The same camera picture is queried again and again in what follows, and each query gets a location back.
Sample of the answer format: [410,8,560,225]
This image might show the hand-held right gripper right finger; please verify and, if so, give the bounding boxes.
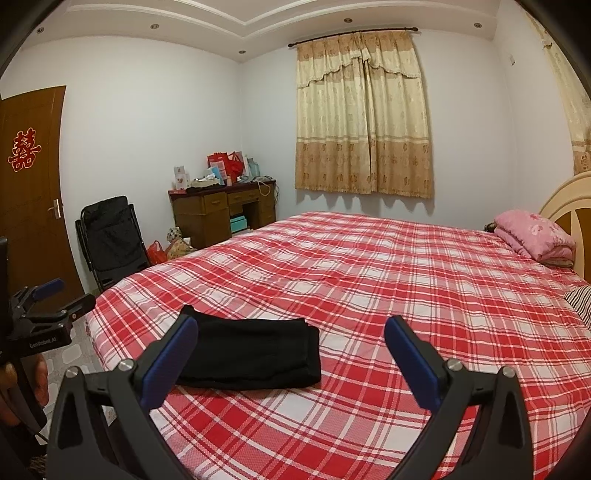
[384,315,534,480]

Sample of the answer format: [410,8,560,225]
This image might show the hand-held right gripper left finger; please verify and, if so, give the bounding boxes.
[46,315,199,480]

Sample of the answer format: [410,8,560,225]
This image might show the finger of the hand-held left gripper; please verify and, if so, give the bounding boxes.
[25,293,98,329]
[9,277,65,319]

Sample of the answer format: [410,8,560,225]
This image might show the black pants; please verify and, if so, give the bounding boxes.
[173,305,322,391]

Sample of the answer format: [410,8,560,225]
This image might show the person's left hand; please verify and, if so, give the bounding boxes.
[0,357,51,428]

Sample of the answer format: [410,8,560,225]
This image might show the brown wooden door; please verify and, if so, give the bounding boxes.
[0,85,85,301]

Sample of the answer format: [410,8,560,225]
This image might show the black folding chair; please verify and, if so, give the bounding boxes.
[75,196,151,294]

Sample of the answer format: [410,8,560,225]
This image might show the red plaid bed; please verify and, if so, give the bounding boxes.
[85,211,591,480]

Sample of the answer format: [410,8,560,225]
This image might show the patterned gift bag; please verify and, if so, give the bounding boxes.
[165,227,197,261]

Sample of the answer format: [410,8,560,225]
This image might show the red paper door decoration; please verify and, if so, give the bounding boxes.
[7,129,43,172]

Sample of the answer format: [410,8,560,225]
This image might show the brown wooden desk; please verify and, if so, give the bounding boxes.
[168,178,278,250]

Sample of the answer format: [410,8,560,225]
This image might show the pink folded quilt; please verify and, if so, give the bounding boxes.
[494,210,577,266]

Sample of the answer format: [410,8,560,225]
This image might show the striped pillow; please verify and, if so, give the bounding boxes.
[564,285,591,330]

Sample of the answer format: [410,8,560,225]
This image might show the red gift bag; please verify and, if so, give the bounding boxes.
[207,151,245,183]

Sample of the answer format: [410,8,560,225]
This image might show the cream wooden headboard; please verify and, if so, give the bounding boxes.
[539,172,591,278]

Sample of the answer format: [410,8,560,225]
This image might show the beige floral curtain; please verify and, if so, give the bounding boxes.
[295,30,435,199]
[526,14,591,176]

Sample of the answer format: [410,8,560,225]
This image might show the dark curtain rod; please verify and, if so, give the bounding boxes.
[288,27,420,48]

